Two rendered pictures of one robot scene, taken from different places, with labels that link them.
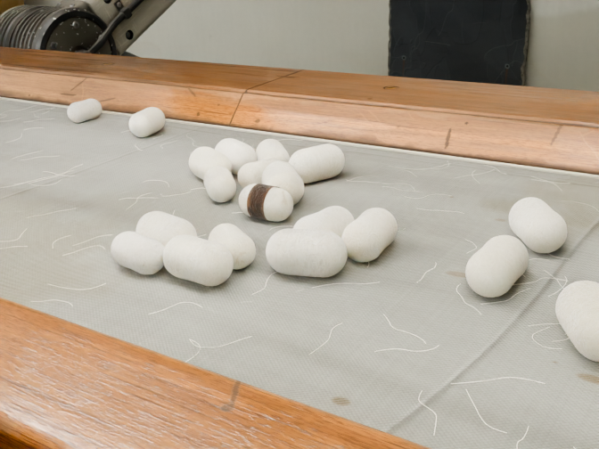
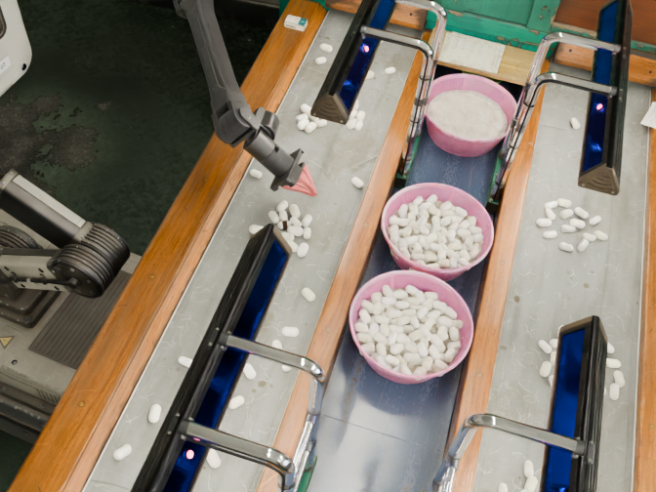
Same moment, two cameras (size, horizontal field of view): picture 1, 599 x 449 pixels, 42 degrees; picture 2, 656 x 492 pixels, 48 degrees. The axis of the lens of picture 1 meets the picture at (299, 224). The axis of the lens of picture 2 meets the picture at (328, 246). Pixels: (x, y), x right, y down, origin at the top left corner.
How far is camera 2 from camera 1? 2.08 m
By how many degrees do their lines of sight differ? 86
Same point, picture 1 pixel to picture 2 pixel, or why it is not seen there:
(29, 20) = (104, 246)
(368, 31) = not seen: outside the picture
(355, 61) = not seen: outside the picture
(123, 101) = (242, 167)
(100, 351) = (398, 111)
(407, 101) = (266, 93)
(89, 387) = (406, 109)
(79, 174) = (309, 156)
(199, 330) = (376, 115)
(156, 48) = not seen: outside the picture
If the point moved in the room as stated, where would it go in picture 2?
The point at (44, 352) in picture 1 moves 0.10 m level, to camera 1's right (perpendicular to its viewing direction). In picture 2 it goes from (400, 116) to (388, 92)
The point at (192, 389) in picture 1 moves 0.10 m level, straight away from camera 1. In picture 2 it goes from (403, 102) to (371, 112)
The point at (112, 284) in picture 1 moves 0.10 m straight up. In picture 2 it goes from (365, 130) to (369, 101)
